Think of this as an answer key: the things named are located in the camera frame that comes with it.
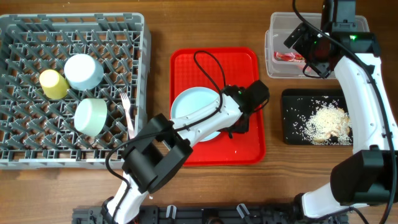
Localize red snack wrapper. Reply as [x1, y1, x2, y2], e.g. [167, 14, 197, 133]
[274, 52, 305, 62]

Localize large light blue plate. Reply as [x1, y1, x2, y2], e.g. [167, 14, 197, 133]
[170, 87, 223, 146]

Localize rice food waste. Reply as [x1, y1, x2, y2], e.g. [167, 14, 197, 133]
[290, 96, 354, 146]

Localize white plastic fork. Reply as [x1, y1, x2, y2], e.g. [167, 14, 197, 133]
[120, 92, 135, 139]

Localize mint green bowl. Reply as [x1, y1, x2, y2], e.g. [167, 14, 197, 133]
[74, 98, 108, 137]

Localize small light blue plate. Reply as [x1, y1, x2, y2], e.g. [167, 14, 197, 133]
[63, 54, 104, 91]

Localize yellow plastic cup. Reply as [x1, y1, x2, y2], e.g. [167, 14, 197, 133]
[39, 70, 70, 100]

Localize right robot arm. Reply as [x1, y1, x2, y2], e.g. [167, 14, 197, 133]
[284, 1, 397, 223]

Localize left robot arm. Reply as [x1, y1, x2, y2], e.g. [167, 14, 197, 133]
[101, 80, 270, 223]

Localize black waste tray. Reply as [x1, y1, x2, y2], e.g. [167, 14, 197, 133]
[280, 88, 355, 147]

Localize grey dishwasher rack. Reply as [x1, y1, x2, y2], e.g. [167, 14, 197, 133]
[1, 12, 151, 170]

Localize clear plastic bin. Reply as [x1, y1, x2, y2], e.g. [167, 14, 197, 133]
[264, 12, 369, 79]

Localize red plastic tray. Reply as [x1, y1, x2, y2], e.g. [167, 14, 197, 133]
[169, 47, 266, 166]

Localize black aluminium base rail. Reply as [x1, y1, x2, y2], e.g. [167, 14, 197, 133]
[72, 205, 349, 224]

